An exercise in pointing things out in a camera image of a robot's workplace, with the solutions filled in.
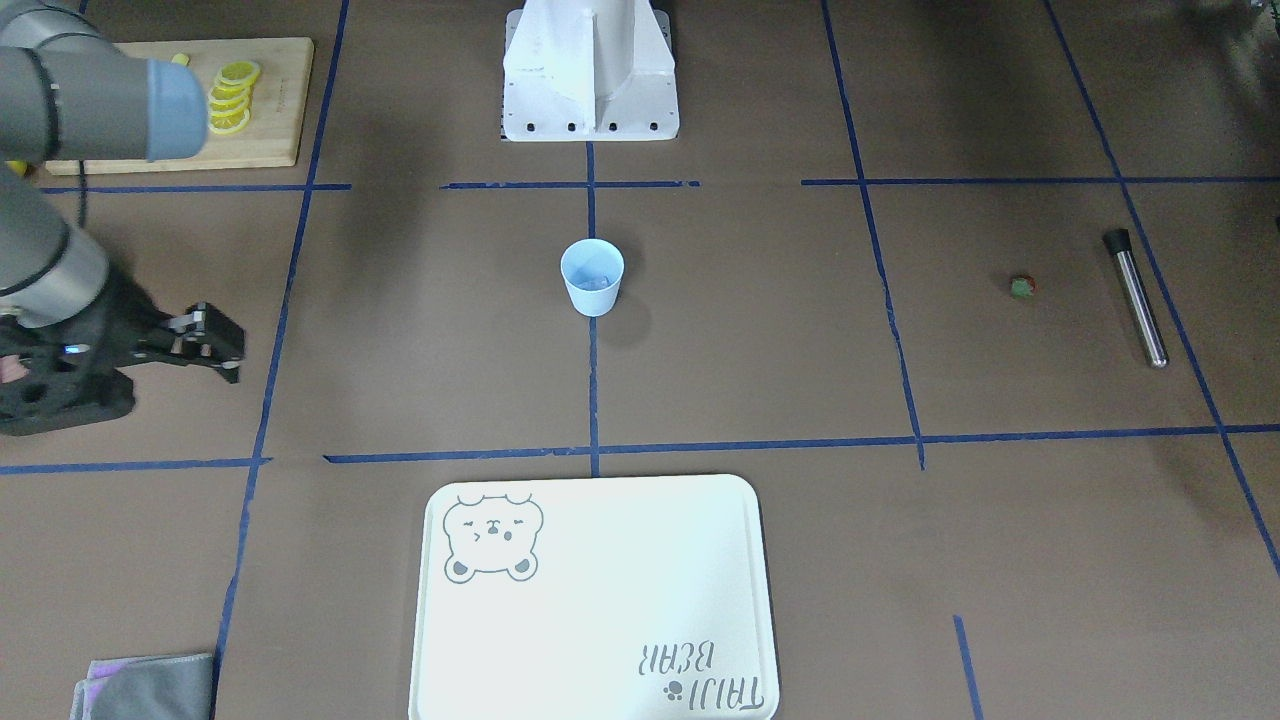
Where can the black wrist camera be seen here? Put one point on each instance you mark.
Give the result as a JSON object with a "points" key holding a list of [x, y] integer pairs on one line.
{"points": [[52, 385]]}

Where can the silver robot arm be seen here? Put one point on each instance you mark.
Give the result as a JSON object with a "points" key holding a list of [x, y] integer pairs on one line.
{"points": [[52, 267]]}

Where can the cream bear tray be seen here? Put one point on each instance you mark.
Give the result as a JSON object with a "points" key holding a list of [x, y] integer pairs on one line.
{"points": [[594, 598]]}

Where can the lemon slices row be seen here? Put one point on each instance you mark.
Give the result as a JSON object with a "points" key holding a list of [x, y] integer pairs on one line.
{"points": [[230, 98]]}

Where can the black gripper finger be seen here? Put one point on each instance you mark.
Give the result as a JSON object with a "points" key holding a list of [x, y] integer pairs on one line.
{"points": [[204, 334], [228, 369]]}

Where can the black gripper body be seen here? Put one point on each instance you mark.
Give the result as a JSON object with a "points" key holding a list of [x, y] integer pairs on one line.
{"points": [[122, 316]]}

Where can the grey folded cloth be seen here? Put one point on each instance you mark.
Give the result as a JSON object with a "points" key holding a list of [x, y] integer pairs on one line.
{"points": [[146, 687]]}

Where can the light blue cup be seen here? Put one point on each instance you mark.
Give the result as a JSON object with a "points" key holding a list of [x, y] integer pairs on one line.
{"points": [[592, 271]]}

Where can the red strawberry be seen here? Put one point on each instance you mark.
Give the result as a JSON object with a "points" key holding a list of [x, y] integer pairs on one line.
{"points": [[1023, 286]]}

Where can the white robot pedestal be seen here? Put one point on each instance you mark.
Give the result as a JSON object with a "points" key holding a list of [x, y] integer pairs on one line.
{"points": [[589, 71]]}

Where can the steel muddler black tip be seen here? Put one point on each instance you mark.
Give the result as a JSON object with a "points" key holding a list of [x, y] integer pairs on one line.
{"points": [[1118, 245]]}

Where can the wooden cutting board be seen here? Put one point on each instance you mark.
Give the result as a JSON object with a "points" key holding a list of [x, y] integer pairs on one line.
{"points": [[271, 137]]}

